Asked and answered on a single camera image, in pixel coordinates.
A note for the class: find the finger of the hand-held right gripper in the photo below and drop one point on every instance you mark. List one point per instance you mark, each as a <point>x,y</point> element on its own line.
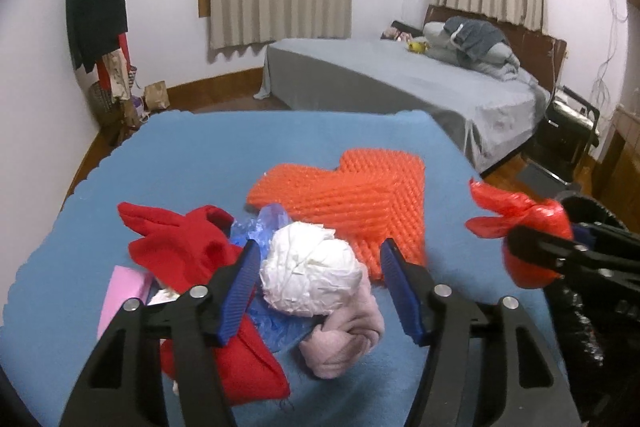
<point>615,234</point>
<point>535,247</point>

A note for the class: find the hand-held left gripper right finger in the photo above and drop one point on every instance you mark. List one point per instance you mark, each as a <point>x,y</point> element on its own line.
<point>400,292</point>

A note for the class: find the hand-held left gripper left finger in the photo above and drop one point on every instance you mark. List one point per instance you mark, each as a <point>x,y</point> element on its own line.
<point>240,287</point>

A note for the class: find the red plastic bag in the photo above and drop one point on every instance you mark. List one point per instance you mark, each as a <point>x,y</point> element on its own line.
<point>547,213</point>

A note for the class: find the blue plastic bag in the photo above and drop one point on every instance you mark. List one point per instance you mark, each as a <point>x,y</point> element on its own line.
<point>265,222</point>

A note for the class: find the white plastic ball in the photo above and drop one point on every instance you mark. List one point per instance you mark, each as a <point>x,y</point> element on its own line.
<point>310,272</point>

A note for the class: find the pale knotted cloth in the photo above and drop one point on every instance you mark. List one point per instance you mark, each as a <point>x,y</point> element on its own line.
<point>340,342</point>

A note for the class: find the red cloth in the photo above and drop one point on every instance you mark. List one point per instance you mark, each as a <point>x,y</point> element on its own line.
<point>170,247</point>

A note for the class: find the black lined trash bin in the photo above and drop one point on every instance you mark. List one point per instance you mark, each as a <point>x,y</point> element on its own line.
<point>575,322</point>

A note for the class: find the pink sponge block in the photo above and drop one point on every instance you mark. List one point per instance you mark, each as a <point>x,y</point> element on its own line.
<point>122,284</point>

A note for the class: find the grey floor mat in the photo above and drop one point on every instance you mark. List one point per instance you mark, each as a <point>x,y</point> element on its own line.
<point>542,179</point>

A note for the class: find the white paper scrap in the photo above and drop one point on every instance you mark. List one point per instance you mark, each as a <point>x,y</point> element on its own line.
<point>162,297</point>

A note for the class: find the brown wooden wardrobe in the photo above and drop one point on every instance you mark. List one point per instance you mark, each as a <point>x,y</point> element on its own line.
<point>622,152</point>

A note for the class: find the orange mesh wrap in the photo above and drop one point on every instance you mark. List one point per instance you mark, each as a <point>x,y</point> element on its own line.
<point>350,197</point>

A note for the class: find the black cart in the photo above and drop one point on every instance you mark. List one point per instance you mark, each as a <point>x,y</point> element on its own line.
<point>565,127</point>

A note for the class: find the blue blanket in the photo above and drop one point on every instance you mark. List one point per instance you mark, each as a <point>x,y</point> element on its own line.
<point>200,157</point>

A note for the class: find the brown wooden headboard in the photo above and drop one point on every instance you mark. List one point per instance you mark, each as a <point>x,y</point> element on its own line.
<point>535,52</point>

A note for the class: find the brown paper bag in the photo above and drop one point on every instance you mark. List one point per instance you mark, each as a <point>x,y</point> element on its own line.
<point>156,96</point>

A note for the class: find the bed with grey sheet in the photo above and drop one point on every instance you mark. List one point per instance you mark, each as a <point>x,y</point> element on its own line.
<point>375,82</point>

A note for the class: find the dark grey blanket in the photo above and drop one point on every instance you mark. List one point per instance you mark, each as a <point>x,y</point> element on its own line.
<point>477,34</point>

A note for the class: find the grey folded duvet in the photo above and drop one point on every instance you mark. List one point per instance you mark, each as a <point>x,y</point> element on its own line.
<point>440,39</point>

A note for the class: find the yellow toy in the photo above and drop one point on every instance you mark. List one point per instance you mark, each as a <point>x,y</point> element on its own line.
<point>417,47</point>

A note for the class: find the woven basket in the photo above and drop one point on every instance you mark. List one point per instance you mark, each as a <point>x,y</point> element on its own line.
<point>102,99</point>

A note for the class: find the plush doll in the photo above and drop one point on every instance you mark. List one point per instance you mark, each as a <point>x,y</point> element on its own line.
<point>397,34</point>

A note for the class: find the red garment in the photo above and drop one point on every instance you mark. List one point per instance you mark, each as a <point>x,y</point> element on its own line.
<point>102,74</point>

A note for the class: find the black coat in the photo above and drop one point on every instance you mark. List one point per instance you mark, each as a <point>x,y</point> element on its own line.
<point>95,7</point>

